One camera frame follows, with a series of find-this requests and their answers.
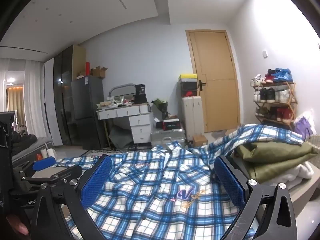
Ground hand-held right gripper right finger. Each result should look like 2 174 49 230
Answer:
214 156 297 240

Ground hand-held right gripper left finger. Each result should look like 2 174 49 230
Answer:
29 154 113 240

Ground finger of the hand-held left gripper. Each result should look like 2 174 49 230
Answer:
23 166 83 188
13 156 57 177

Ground blue white plaid shirt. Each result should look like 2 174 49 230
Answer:
54 124 304 240

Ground person's left hand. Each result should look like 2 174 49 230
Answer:
5 213 29 236

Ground olive green folded clothing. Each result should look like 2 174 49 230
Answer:
234 140 318 183

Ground white curtain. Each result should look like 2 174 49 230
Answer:
23 60 47 141

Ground grey bag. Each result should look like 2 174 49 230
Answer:
108 125 133 149

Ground small cardboard box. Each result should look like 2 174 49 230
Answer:
192 135 209 148

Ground dark grey refrigerator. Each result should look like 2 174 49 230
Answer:
71 75 108 151

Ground white folded cloth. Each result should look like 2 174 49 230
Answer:
285 162 314 181

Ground white desk with drawers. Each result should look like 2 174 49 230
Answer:
97 103 154 144

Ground black glass wardrobe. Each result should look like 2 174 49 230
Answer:
53 44 76 147

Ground white cabinet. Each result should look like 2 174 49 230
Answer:
181 96 206 142

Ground silver suitcase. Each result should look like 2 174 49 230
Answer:
150 129 187 149

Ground black red box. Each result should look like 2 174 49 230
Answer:
162 120 182 131

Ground purple bag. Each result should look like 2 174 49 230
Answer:
293 116 314 140

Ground wooden shoe rack with shoes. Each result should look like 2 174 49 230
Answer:
251 68 294 123

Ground green flower bouquet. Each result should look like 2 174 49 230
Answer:
151 98 169 119

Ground black coffee machine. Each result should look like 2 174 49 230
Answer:
135 83 148 104

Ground stack of black boxes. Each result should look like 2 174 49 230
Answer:
178 81 198 98

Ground open cardboard box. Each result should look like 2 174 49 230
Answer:
90 66 109 78

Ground yellow shoe box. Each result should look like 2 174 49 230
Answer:
178 74 198 83

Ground wooden door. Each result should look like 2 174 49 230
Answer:
185 29 241 133

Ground grey curved metal frame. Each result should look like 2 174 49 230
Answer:
108 83 137 103

